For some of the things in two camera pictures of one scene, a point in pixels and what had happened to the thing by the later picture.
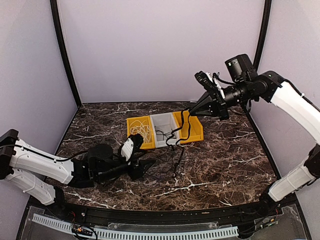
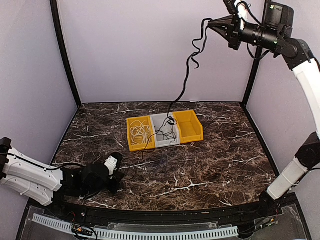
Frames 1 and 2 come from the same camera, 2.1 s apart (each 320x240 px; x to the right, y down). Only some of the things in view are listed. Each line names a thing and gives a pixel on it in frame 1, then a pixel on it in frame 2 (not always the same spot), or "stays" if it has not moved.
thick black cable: x=179 y=141 → x=200 y=43
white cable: x=137 y=127 stays
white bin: x=163 y=126 stays
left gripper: x=137 y=172 → x=118 y=176
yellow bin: x=196 y=129 stays
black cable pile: x=173 y=160 → x=162 y=161
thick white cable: x=144 y=130 stays
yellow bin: x=142 y=125 stays
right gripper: x=216 y=105 → x=233 y=36
